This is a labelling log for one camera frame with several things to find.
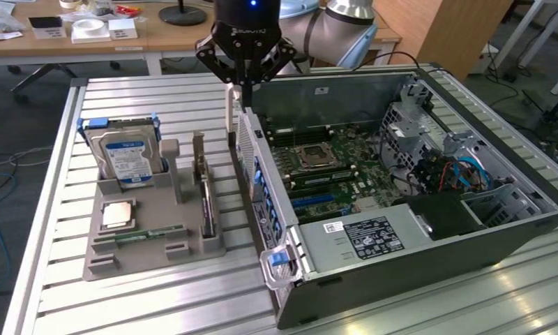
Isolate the black rating label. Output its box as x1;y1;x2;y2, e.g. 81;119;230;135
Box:
342;216;404;261

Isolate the white table frame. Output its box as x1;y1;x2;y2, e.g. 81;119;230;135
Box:
490;0;558;95

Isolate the silver disk bracket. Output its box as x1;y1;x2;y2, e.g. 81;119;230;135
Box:
442;131;494;165

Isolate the black graphics card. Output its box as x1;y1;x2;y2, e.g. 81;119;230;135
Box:
192;130;220;240

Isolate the open black PC case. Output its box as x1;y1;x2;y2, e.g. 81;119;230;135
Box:
225;62;558;331

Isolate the hard disk with blue carrier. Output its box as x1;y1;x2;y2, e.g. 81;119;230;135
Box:
77;112;164;191

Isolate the silver CPU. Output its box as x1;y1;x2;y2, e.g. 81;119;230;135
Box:
103;202;134;228

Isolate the black chair base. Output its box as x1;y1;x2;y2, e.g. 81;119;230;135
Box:
8;61;121;104

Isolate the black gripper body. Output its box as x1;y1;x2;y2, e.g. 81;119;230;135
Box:
212;0;285;69

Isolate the white tape roll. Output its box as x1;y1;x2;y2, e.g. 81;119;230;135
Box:
72;19;104;36

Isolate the wooden desk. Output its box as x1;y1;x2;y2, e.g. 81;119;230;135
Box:
0;0;404;76

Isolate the blue expansion slot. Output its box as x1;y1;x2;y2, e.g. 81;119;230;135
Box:
292;193;336;207

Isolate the white floor cable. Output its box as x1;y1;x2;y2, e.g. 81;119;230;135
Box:
0;145;53;167

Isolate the flat white box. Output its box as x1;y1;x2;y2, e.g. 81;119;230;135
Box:
69;26;112;45

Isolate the CPU socket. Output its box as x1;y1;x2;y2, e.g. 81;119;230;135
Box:
294;142;336;172

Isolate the black tripod stand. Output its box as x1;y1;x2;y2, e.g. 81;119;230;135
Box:
522;66;558;158

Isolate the blue floor cable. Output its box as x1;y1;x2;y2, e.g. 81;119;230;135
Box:
0;167;19;301

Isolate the perforated metal cage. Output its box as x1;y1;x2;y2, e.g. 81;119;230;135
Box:
378;100;449;177

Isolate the clear plastic bag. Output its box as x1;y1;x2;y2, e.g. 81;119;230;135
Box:
0;3;27;32

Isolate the silver chipset heatsink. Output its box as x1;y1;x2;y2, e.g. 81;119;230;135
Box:
353;197;382;213

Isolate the white box with black lid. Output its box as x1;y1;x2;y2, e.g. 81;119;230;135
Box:
29;16;68;40

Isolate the blue wire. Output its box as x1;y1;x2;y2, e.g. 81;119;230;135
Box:
449;156;494;191

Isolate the green RAM stick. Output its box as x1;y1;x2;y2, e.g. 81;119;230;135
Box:
95;225;186;244

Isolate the grey power supply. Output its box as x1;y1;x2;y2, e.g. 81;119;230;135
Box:
298;204;437;273

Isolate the plain white box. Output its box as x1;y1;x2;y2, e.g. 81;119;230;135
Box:
107;18;138;40

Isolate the black cable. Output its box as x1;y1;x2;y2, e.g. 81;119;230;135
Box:
356;51;448;73

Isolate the grey parts rack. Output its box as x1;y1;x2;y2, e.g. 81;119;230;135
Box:
81;138;226;282

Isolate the green motherboard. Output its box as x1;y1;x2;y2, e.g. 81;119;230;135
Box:
260;117;401;224

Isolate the black round lamp base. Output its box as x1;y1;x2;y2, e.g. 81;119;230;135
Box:
157;0;209;26

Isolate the silver disk bay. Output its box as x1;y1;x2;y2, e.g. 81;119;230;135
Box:
460;183;544;228

